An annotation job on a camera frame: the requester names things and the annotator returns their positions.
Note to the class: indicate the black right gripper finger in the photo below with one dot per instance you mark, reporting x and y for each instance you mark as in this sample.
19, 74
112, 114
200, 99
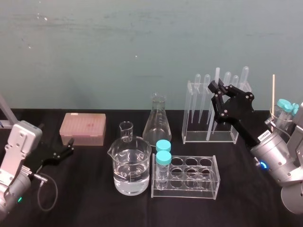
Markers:
236, 91
216, 88

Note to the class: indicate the large glass beaker with water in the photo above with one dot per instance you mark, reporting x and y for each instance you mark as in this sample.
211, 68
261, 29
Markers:
131, 172

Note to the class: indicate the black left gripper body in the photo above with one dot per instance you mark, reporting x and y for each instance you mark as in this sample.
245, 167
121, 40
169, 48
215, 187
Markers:
41, 156

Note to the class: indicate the grey metal stand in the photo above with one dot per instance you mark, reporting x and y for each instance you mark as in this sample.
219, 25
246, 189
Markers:
6, 113

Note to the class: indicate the thin wooden stick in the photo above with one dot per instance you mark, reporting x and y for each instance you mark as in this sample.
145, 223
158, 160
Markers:
273, 94

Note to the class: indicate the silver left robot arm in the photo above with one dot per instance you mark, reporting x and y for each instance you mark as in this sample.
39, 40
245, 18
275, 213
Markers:
16, 146

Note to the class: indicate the clear acrylic test tube rack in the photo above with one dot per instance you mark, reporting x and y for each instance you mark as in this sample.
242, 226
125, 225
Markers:
189, 186

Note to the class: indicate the black table cloth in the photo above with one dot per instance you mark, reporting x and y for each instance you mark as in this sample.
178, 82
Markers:
94, 208

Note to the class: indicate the pink pipette tip box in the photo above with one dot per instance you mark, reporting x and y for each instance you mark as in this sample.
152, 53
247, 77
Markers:
81, 128

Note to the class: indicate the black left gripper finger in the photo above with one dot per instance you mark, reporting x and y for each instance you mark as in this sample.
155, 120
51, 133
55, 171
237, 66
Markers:
65, 147
62, 158

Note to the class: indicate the clear glass conical flask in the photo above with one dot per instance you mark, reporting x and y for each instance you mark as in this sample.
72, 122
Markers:
157, 127

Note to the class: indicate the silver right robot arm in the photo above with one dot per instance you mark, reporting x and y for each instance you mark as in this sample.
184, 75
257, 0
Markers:
274, 151

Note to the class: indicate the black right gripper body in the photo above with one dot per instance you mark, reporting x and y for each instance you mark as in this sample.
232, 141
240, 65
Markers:
239, 108

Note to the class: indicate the clear tube with teal cap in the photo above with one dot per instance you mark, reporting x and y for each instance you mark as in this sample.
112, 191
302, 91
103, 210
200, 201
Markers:
163, 144
163, 159
295, 109
284, 105

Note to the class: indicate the clear beaker holding tubes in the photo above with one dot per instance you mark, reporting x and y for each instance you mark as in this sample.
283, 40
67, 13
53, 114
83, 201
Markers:
280, 125

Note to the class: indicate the small clear glass beaker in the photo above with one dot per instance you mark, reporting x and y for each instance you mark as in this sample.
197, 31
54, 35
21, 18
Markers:
126, 132

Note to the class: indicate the clear acrylic pipette rack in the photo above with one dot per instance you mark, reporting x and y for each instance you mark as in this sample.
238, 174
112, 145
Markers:
208, 138

